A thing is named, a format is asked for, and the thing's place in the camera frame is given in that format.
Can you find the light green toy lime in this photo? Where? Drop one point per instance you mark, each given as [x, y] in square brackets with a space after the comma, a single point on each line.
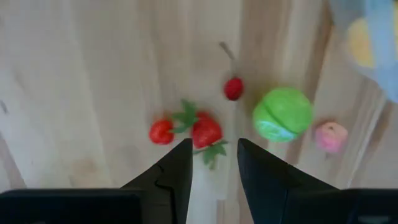
[282, 115]

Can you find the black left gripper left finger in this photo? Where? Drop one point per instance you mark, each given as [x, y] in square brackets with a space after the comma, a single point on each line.
[169, 186]

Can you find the yellow toy lemon with leaf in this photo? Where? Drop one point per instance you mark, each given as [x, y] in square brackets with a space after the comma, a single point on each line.
[360, 43]

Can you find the red toy cherry with stem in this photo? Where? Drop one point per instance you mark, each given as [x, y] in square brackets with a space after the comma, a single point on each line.
[233, 89]

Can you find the clear plastic tupperware container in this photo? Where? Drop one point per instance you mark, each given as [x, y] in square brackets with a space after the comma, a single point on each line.
[382, 46]

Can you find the red toy strawberry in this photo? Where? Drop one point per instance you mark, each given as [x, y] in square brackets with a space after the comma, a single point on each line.
[206, 132]
[161, 132]

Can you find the pink toy peach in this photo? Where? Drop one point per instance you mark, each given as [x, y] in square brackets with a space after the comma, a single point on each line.
[331, 137]

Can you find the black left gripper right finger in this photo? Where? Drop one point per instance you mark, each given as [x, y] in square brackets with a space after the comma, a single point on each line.
[267, 186]

